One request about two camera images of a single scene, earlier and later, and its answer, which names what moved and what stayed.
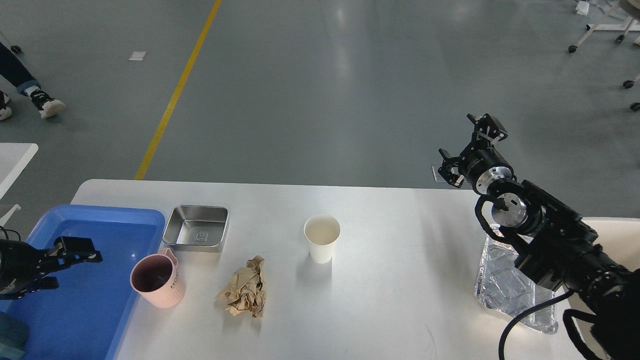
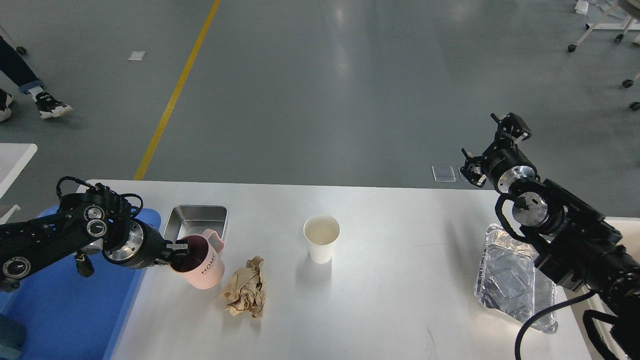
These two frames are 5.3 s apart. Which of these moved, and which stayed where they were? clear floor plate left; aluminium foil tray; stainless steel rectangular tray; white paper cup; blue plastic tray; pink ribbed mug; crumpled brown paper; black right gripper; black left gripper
Moved: pink ribbed mug; black right gripper; black left gripper
Stayed: clear floor plate left; aluminium foil tray; stainless steel rectangular tray; blue plastic tray; crumpled brown paper; white paper cup
